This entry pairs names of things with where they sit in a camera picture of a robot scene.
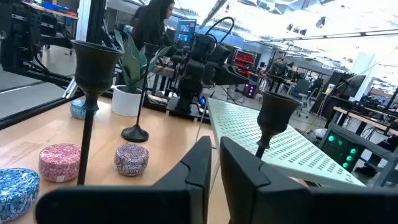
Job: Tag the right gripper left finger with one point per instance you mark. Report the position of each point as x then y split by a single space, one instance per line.
174 202

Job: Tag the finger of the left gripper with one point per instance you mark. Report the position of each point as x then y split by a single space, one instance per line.
231 76

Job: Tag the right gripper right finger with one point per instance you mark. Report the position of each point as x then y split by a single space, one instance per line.
264 199

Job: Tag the black metal candlestick holder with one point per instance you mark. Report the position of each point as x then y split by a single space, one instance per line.
135 134
275 115
93 71

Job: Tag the purple patterned candle tin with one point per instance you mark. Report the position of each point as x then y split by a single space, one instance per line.
131 159

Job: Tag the pink patterned candle tin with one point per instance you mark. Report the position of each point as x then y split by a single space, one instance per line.
59 161

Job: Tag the light blue patterned candle tin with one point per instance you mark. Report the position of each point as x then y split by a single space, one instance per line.
76 109

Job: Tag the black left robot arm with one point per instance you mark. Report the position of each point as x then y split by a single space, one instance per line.
188 87

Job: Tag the dark blue patterned candle tin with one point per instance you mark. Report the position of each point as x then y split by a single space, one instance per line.
15 193

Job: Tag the red parts bin rack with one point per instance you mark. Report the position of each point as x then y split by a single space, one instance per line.
244 62

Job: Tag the computer with purple lights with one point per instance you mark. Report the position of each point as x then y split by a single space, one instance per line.
250 90

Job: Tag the green perforated riser shelf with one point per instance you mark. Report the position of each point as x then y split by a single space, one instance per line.
236 124

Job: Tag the blue-lit computer monitor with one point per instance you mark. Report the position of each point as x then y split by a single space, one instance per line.
185 31

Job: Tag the teal office chair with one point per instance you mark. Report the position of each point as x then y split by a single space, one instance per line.
300 88

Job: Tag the person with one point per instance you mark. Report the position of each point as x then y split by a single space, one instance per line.
149 25

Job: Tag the potted plant in white pot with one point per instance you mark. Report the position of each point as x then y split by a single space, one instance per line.
126 99

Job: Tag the computer tower with green lights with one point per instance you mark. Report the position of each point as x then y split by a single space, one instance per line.
342 152

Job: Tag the dark computer monitor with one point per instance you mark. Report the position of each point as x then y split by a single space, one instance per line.
354 85

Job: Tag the wooden workbench with black legs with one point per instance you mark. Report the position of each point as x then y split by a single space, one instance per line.
367 119

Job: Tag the black equipment rack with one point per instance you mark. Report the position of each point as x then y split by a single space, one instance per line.
18 37

